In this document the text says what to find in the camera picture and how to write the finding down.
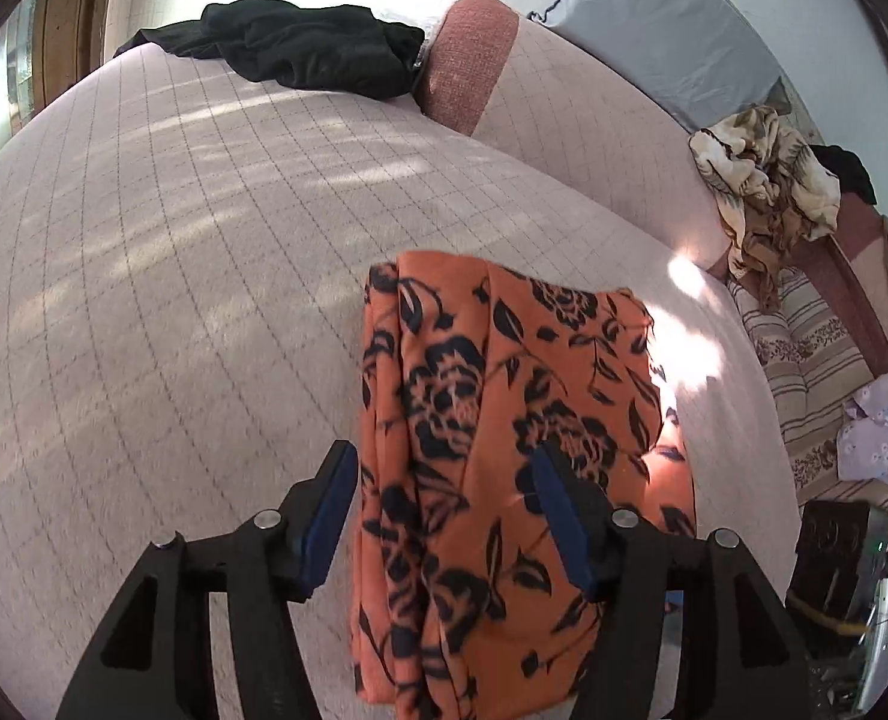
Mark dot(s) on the grey blue pillow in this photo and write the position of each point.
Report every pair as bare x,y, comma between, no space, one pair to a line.
654,22

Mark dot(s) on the orange black floral garment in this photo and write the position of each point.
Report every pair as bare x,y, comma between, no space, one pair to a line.
481,420

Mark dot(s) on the wooden window frame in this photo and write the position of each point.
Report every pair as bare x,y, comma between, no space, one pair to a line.
69,7

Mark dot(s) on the cream patterned cloth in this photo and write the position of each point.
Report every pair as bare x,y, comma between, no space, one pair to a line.
766,180

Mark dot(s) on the pink bolster pillow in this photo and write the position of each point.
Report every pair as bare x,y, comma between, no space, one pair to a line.
466,60

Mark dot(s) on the black box device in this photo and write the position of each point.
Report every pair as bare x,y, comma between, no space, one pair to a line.
834,555

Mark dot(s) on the lilac floral cloth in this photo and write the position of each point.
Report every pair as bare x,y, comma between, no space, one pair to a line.
879,435

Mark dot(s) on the black cloth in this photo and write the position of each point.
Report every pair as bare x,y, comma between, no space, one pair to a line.
301,45

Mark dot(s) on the checked white bed sheet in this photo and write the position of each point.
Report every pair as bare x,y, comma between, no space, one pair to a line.
189,277

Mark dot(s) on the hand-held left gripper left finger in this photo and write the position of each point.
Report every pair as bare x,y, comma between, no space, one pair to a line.
324,532

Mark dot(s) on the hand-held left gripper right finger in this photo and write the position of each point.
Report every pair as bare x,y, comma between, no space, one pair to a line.
564,526

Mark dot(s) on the small dark cloth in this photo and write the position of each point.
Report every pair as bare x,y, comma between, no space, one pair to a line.
849,169

